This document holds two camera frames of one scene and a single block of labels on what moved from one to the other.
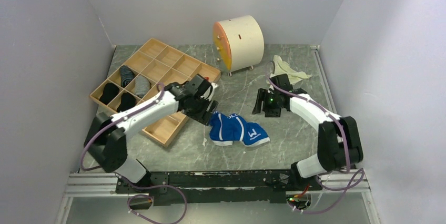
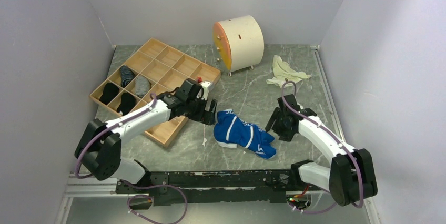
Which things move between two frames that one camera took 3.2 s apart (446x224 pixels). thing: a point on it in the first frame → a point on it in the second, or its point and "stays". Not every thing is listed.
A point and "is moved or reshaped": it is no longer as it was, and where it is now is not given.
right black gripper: x=262 y=95 → x=285 y=135
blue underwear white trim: x=225 y=129 is moved or reshaped
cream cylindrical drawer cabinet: x=240 y=42 stays
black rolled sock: x=110 y=91 stays
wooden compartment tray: x=147 y=73 stays
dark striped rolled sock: x=127 y=75 stays
